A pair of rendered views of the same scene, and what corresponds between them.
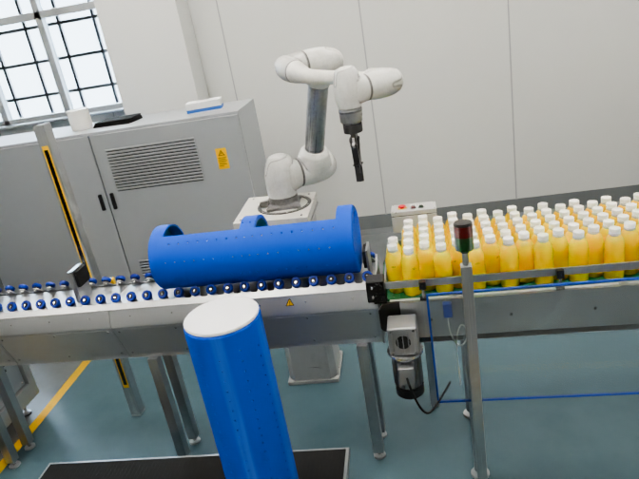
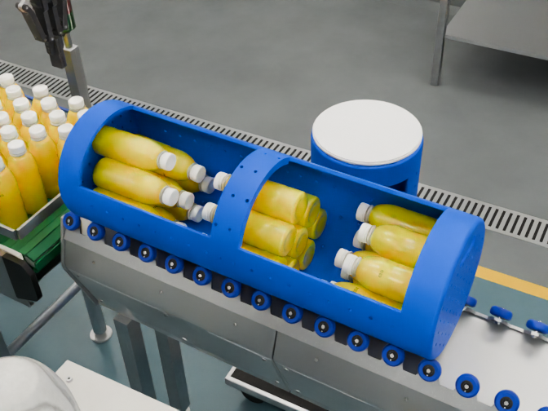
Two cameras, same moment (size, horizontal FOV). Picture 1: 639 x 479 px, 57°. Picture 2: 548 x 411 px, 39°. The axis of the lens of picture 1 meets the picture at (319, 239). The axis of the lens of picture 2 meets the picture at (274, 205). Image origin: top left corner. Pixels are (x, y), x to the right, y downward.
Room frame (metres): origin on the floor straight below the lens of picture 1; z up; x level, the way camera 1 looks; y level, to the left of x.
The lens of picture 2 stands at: (3.51, 0.71, 2.17)
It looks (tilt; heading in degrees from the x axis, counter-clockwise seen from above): 41 degrees down; 200
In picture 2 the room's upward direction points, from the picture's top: 2 degrees counter-clockwise
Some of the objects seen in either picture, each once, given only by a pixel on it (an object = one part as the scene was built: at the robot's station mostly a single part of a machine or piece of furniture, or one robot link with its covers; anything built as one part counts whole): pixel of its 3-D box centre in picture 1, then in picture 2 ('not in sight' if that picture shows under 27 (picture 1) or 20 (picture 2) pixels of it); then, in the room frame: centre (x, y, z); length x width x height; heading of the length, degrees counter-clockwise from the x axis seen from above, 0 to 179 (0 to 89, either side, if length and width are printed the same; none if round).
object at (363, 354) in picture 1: (371, 401); (170, 353); (2.23, -0.10, 0.31); 0.06 x 0.06 x 0.63; 78
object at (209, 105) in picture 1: (204, 105); not in sight; (4.24, 0.63, 1.48); 0.24 x 0.12 x 0.08; 88
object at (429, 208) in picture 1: (414, 217); not in sight; (2.53, -0.44, 1.05); 0.20 x 0.10 x 0.10; 78
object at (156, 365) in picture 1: (170, 411); not in sight; (2.43, 0.86, 0.31); 0.06 x 0.06 x 0.63; 78
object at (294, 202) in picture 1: (280, 200); not in sight; (3.04, 0.17, 1.08); 0.22 x 0.18 x 0.06; 87
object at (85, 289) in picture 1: (81, 282); not in sight; (2.56, 1.12, 1.00); 0.10 x 0.04 x 0.15; 168
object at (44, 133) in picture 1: (94, 282); not in sight; (2.91, 1.21, 0.85); 0.06 x 0.06 x 1.70; 78
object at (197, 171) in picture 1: (130, 218); not in sight; (4.41, 1.40, 0.72); 2.15 x 0.54 x 1.45; 80
